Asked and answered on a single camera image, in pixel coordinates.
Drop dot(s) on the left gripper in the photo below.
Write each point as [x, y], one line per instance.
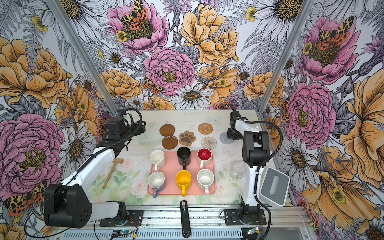
[142, 129]

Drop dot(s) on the paw shaped coaster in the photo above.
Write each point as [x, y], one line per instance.
[187, 138]

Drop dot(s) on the glossy brown round coaster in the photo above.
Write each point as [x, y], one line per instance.
[170, 142]

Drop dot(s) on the black mug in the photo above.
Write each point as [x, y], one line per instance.
[184, 157]

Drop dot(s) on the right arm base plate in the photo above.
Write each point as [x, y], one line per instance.
[233, 217]

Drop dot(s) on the pink tray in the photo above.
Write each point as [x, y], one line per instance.
[172, 167]

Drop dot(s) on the white mug purple handle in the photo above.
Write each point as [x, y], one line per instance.
[157, 182]

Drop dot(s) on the grey woven round coaster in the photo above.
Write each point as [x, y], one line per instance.
[225, 140]

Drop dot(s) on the white tissue box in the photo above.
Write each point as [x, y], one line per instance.
[274, 187]

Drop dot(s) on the black center bar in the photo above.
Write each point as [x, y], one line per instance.
[185, 219]

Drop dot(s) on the yellow mug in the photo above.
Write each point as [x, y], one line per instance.
[184, 181]

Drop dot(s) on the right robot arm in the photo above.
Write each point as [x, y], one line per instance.
[255, 150]

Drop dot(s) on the green circuit board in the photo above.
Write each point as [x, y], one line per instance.
[122, 233]

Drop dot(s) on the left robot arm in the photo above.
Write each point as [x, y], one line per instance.
[66, 204]

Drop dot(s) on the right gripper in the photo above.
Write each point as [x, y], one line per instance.
[230, 136]

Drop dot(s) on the clear glass cup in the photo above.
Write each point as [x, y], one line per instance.
[238, 170]

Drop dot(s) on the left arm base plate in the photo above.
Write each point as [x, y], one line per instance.
[130, 219]

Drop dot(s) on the dark brown round coaster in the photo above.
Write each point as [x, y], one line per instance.
[167, 130]

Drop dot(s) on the white patterned round coaster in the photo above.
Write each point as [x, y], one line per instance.
[209, 143]

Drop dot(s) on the wooden mallet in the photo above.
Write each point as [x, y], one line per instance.
[115, 163]

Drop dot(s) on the cork round coaster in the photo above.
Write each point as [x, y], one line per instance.
[205, 128]

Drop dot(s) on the red interior white mug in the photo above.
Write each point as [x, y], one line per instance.
[204, 157]

